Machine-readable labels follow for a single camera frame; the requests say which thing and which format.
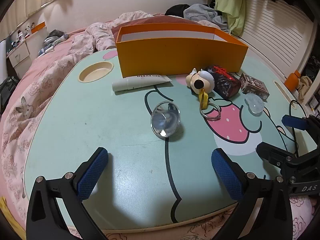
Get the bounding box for clear plastic dome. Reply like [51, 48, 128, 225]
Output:
[245, 93, 264, 114]

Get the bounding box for red mahjong tile block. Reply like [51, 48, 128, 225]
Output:
[206, 66, 241, 100]

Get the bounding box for clear glass bowl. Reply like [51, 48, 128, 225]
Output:
[150, 101, 181, 139]

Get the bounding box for white cream tube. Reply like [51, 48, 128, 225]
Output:
[112, 75, 171, 92]

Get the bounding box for orange bottle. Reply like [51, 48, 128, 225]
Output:
[284, 70, 301, 93]

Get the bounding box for brown playing card box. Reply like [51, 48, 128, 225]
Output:
[240, 73, 270, 101]

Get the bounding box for mint green cartoon lap table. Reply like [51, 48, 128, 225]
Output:
[24, 50, 316, 230]

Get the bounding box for light green hanging cloth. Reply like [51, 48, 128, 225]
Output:
[214, 0, 246, 36]

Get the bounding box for grey clothes pile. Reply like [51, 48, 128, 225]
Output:
[183, 4, 229, 33]

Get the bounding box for orange cardboard box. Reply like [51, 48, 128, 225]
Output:
[116, 23, 248, 77]

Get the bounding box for white bedside drawer cabinet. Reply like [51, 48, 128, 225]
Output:
[7, 42, 32, 79]

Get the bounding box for pink floral duvet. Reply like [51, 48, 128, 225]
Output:
[1, 11, 317, 239]

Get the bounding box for black cable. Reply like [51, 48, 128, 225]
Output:
[288, 100, 308, 156]

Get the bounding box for white figurine keychain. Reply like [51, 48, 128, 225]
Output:
[185, 68, 221, 121]

